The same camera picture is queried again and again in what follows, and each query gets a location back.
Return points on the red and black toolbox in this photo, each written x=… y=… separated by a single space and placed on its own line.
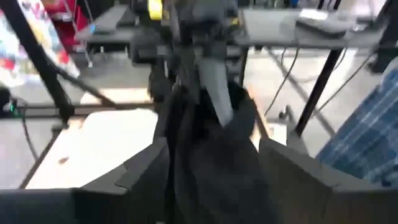
x=66 y=28

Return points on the black flat device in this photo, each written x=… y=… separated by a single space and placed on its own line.
x=323 y=26

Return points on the colourful patterned mat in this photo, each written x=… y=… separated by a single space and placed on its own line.
x=18 y=46

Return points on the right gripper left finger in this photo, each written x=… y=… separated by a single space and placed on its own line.
x=77 y=205

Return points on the dark grey clothes hanger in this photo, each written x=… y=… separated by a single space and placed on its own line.
x=217 y=93

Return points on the black garment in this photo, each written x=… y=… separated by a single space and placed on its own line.
x=217 y=171

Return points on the narrow grey desk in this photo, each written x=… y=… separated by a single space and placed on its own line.
x=105 y=25

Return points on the large grey desk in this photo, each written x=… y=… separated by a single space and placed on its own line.
x=273 y=31

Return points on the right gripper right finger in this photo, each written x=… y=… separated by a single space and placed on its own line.
x=326 y=202

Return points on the blue plaid button shirt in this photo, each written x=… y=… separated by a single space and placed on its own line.
x=367 y=140

